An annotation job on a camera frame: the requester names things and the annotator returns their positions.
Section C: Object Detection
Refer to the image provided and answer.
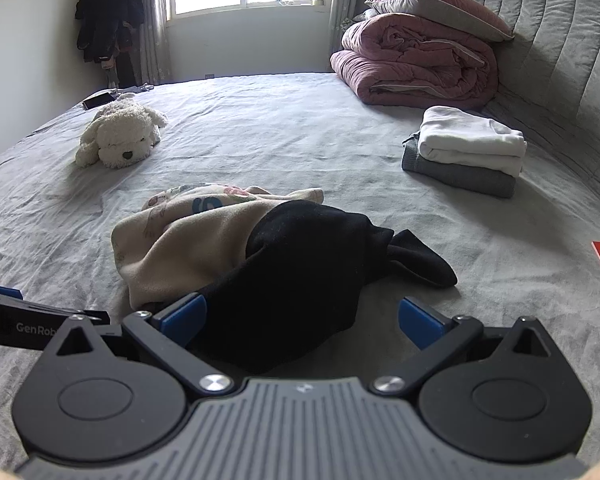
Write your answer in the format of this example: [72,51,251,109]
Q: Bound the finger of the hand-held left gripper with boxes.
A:
[0,281,112,323]

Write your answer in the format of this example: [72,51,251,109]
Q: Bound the beige sweatshirt with black sleeves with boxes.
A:
[111,184,458,376]

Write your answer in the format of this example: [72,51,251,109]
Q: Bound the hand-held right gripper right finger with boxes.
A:
[370,296,563,396]

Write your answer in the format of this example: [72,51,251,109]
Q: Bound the grey folded sweater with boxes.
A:
[401,131,517,199]

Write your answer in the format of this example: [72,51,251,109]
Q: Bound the white plush dog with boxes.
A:
[75,92,168,170]

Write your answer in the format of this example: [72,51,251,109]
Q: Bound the pink and grey pillow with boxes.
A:
[364,0,515,42]

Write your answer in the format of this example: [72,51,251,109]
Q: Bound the grey patterned curtain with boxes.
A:
[327,0,413,73]
[136,0,173,86]

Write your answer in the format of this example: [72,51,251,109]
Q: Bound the dark hanging clothes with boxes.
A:
[75,0,146,88]

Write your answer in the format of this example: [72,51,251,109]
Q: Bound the pink folded quilt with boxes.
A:
[330,12,499,110]

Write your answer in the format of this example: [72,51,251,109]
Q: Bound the grey quilted headboard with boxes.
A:
[447,0,600,211]

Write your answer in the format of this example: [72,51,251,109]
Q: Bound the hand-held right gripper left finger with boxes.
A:
[40,292,236,397]

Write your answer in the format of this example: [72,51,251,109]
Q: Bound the white folded garment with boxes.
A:
[417,105,527,177]

